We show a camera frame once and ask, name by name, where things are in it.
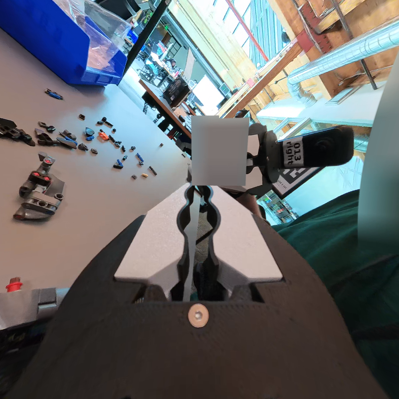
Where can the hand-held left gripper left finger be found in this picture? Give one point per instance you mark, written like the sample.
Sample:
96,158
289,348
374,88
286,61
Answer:
149,243

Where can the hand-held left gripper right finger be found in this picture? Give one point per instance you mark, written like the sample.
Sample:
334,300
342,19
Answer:
246,246

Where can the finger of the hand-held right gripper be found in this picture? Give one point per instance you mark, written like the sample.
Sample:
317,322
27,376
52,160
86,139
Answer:
255,177
255,145

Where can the grey lego side panel assembly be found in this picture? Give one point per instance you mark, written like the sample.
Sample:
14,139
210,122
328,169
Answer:
40,202

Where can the grey lego car model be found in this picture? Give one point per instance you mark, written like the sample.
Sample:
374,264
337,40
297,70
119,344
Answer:
46,297

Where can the scattered small lego pieces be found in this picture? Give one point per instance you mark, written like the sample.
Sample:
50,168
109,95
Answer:
103,135

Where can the black studded lego piece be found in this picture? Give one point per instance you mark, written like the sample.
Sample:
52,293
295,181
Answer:
12,131

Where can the person's right hand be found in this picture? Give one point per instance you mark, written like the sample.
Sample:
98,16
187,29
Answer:
254,204

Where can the white board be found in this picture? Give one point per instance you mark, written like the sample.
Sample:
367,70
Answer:
205,92

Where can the white air vent grille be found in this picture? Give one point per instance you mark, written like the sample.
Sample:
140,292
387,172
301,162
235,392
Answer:
341,96

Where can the black box on desk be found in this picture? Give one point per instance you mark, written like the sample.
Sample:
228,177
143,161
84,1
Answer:
177,90

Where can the background wooden desk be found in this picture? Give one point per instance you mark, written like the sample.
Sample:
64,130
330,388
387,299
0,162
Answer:
159,99

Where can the red ceiling pipe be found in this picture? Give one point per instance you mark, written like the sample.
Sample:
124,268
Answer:
246,29

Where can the clear plastic bag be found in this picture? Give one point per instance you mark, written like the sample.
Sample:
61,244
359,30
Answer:
103,40

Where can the blue plastic bin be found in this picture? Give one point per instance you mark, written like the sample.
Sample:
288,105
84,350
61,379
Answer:
46,37

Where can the silver ventilation duct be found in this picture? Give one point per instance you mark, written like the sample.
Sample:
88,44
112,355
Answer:
343,51

